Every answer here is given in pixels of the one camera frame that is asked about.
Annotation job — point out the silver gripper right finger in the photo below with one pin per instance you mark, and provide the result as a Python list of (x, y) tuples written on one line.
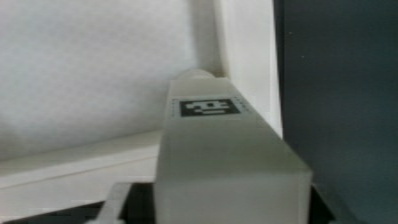
[(326, 213)]

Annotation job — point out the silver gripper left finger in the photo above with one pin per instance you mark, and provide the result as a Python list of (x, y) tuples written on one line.
[(129, 206)]

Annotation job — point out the white leg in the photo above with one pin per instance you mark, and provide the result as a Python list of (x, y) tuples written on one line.
[(233, 179)]

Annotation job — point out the white desk top tray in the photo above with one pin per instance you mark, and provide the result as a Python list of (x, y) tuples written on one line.
[(91, 54)]

